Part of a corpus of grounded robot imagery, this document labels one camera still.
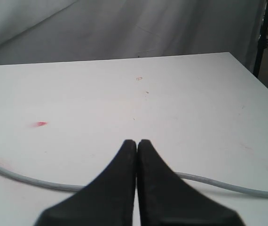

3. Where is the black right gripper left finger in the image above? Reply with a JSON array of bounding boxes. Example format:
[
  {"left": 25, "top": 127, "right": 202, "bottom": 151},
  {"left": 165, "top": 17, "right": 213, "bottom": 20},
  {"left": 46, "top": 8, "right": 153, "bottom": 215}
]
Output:
[{"left": 35, "top": 140, "right": 137, "bottom": 226}]

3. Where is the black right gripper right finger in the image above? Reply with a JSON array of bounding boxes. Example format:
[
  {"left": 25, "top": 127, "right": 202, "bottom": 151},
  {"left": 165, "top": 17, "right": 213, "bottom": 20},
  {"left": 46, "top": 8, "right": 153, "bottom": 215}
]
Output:
[{"left": 137, "top": 139, "right": 243, "bottom": 226}]

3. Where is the grey power cable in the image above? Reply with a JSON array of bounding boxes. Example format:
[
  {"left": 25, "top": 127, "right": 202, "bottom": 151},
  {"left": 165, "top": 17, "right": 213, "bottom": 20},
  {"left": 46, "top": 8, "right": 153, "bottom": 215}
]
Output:
[{"left": 0, "top": 160, "right": 268, "bottom": 200}]

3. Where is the grey backdrop cloth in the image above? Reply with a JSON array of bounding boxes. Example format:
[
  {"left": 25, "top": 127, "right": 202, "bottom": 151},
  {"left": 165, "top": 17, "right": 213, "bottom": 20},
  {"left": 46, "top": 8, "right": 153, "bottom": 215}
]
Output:
[{"left": 0, "top": 0, "right": 266, "bottom": 71}]

